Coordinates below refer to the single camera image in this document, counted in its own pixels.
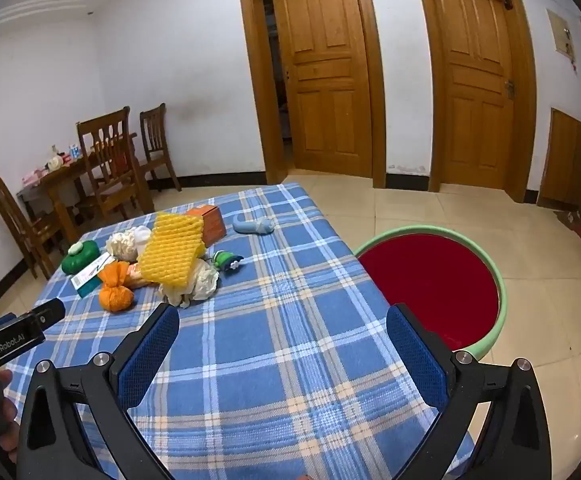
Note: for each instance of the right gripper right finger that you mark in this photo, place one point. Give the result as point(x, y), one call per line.
point(514, 440)

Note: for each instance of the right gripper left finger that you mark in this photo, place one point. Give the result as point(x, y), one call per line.
point(53, 443)

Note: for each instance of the orange snack packet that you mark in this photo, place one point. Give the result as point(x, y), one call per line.
point(134, 278)

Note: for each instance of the white mesh puff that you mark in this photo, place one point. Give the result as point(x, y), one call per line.
point(121, 245)

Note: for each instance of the white sock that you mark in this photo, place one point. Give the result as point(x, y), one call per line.
point(141, 236)

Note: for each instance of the yellow foam net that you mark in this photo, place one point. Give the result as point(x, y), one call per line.
point(172, 249)

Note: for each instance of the cream paper ball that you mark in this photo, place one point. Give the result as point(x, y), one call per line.
point(202, 284)

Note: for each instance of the green frog keychain toy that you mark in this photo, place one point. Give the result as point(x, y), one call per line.
point(225, 261)

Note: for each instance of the orange cardboard box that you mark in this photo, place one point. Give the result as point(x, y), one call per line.
point(213, 229)

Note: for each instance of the blue curved toy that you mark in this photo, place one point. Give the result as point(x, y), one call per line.
point(259, 226)

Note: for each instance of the white medicine box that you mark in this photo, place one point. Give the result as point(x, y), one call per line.
point(87, 280)

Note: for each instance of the wooden chair at left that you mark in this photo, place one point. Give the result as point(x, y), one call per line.
point(31, 237)

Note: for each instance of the green clover-shaped container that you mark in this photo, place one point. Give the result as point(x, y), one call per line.
point(79, 256)

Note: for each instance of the wooden dining table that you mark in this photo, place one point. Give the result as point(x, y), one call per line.
point(51, 184)

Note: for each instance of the red bin with green rim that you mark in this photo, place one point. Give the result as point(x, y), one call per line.
point(451, 285)

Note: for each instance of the wooden chair near table front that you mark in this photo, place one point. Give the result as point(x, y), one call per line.
point(107, 148)

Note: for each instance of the blue plaid tablecloth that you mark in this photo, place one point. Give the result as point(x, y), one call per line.
point(287, 369)

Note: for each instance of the right wooden door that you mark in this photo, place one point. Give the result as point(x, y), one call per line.
point(484, 94)

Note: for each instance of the wooden door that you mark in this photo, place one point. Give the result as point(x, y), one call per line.
point(484, 94)
point(333, 78)

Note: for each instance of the left wooden door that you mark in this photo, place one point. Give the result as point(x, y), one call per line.
point(333, 78)

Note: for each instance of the wooden chair against wall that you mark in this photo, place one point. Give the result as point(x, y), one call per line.
point(155, 144)

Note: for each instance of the wall electrical panel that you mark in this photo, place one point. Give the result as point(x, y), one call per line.
point(562, 35)

